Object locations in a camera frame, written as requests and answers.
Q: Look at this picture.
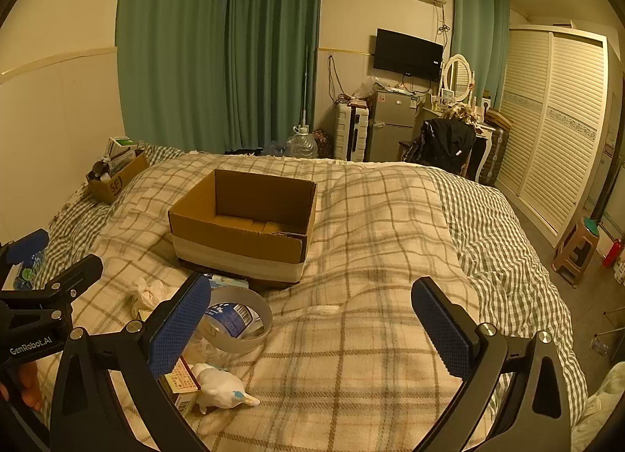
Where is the large open cardboard box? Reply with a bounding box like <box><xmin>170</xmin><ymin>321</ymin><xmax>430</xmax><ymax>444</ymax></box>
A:
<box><xmin>167</xmin><ymin>168</ymin><xmax>318</xmax><ymax>293</ymax></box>

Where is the wide tape roll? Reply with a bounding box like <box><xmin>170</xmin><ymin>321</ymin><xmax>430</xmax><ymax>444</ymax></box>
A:
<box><xmin>195</xmin><ymin>286</ymin><xmax>273</xmax><ymax>354</ymax></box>

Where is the person's left hand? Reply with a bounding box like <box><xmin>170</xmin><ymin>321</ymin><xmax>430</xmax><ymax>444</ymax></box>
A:
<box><xmin>0</xmin><ymin>361</ymin><xmax>43</xmax><ymax>412</ymax></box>

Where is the small red yellow box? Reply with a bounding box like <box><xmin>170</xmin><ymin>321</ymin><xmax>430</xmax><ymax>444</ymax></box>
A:
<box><xmin>163</xmin><ymin>357</ymin><xmax>201</xmax><ymax>395</ymax></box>

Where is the dark patterned bag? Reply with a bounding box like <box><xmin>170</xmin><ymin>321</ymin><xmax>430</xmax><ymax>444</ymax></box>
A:
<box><xmin>312</xmin><ymin>129</ymin><xmax>336</xmax><ymax>158</ymax></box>

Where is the crumpled white tissue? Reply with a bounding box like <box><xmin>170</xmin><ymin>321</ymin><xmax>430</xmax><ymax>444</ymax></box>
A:
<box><xmin>129</xmin><ymin>278</ymin><xmax>181</xmax><ymax>311</ymax></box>

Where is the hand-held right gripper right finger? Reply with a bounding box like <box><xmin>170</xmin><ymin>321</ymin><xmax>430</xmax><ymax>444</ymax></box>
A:
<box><xmin>411</xmin><ymin>277</ymin><xmax>573</xmax><ymax>452</ymax></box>

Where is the small cardboard box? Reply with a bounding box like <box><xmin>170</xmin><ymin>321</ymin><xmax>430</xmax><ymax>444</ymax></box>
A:
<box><xmin>86</xmin><ymin>149</ymin><xmax>150</xmax><ymax>205</ymax></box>

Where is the white and green carton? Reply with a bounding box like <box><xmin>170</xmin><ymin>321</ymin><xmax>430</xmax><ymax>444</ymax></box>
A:
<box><xmin>107</xmin><ymin>136</ymin><xmax>139</xmax><ymax>163</ymax></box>

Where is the red fire extinguisher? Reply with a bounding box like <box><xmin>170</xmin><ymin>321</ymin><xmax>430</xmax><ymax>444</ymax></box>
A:
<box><xmin>602</xmin><ymin>237</ymin><xmax>625</xmax><ymax>268</ymax></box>

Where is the large water jug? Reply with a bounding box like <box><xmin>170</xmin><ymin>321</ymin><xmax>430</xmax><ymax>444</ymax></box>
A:
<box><xmin>286</xmin><ymin>124</ymin><xmax>319</xmax><ymax>160</ymax></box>

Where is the white louvered wardrobe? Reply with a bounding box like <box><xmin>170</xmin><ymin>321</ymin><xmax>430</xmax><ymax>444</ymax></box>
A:
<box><xmin>495</xmin><ymin>25</ymin><xmax>617</xmax><ymax>248</ymax></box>

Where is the brown suitcase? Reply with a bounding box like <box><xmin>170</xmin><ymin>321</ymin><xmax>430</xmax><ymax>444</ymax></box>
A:
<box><xmin>481</xmin><ymin>110</ymin><xmax>511</xmax><ymax>186</ymax></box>

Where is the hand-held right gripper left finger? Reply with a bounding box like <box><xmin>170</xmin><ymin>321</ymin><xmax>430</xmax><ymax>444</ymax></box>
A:
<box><xmin>49</xmin><ymin>274</ymin><xmax>212</xmax><ymax>452</ymax></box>

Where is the silver refrigerator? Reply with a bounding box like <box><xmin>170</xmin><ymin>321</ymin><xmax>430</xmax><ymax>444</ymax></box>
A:
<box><xmin>365</xmin><ymin>86</ymin><xmax>425</xmax><ymax>163</ymax></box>

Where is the clear plastic bag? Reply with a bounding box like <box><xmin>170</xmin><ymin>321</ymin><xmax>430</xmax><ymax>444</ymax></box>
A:
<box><xmin>352</xmin><ymin>75</ymin><xmax>377</xmax><ymax>100</ymax></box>

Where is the white ribbed suitcase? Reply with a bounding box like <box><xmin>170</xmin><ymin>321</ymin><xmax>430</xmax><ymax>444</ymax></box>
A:
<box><xmin>333</xmin><ymin>103</ymin><xmax>370</xmax><ymax>162</ymax></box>

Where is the white animal figurine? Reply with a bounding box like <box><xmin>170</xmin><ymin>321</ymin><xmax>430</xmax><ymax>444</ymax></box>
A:
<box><xmin>188</xmin><ymin>363</ymin><xmax>261</xmax><ymax>415</ymax></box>

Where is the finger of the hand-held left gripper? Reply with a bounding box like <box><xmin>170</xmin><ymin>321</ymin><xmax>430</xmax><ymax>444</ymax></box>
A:
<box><xmin>0</xmin><ymin>230</ymin><xmax>51</xmax><ymax>289</ymax></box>
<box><xmin>0</xmin><ymin>255</ymin><xmax>104</xmax><ymax>323</ymax></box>

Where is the brown plastic stool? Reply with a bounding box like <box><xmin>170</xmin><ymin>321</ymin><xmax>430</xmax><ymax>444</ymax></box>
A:
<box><xmin>552</xmin><ymin>218</ymin><xmax>602</xmax><ymax>289</ymax></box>

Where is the black jacket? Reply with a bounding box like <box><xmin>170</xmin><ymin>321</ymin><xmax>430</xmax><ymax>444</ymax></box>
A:
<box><xmin>404</xmin><ymin>117</ymin><xmax>477</xmax><ymax>175</ymax></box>

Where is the white pillow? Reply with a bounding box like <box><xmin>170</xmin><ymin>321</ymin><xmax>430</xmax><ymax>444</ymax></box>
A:
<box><xmin>571</xmin><ymin>368</ymin><xmax>625</xmax><ymax>452</ymax></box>

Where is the oval white vanity mirror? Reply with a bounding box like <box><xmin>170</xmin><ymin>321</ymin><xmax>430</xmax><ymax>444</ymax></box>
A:
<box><xmin>443</xmin><ymin>54</ymin><xmax>474</xmax><ymax>104</ymax></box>

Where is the black wall television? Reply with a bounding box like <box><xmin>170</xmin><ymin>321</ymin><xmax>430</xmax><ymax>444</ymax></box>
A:
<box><xmin>374</xmin><ymin>28</ymin><xmax>444</xmax><ymax>83</ymax></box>

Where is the narrow green curtain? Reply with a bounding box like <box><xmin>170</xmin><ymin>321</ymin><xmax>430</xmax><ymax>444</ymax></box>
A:
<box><xmin>452</xmin><ymin>0</ymin><xmax>511</xmax><ymax>111</ymax></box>

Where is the blue label plastic bottle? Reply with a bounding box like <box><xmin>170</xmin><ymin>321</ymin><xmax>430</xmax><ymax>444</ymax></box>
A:
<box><xmin>205</xmin><ymin>303</ymin><xmax>264</xmax><ymax>338</ymax></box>

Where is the green label plastic bottle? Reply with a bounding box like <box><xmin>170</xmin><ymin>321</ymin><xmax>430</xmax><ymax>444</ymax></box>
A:
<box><xmin>12</xmin><ymin>249</ymin><xmax>48</xmax><ymax>291</ymax></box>

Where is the green gingham bed sheet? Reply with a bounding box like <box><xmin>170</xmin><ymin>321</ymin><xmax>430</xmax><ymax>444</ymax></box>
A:
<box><xmin>46</xmin><ymin>142</ymin><xmax>589</xmax><ymax>438</ymax></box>

